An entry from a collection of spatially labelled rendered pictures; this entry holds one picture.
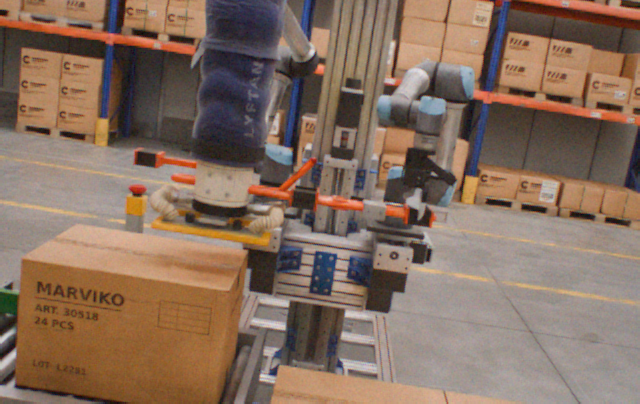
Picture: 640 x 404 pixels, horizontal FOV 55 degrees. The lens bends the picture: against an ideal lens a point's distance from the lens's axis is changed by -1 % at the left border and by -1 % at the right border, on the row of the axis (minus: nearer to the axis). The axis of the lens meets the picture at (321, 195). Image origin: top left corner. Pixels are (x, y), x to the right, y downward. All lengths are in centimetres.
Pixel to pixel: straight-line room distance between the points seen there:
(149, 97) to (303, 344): 841
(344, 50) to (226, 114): 89
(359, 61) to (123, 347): 140
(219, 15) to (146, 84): 901
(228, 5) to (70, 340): 106
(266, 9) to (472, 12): 750
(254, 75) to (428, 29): 739
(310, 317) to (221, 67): 128
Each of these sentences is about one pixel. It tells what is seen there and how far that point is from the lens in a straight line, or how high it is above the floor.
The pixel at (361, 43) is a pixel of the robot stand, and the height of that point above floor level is 171.
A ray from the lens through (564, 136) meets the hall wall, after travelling 1094.
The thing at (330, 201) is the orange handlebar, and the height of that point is 121.
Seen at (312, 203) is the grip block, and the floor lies 120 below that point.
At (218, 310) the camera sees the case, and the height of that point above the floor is 88.
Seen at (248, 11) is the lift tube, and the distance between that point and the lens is 178.
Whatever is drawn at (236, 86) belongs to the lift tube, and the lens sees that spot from 179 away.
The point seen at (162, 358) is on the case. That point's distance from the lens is 193.
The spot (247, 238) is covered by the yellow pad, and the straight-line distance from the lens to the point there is 180.
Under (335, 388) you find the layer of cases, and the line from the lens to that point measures 223.
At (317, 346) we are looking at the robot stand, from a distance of 274.
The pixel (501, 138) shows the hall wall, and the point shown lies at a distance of 1066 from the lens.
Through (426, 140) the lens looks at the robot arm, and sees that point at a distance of 187.
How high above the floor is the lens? 160
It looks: 11 degrees down
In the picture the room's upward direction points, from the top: 9 degrees clockwise
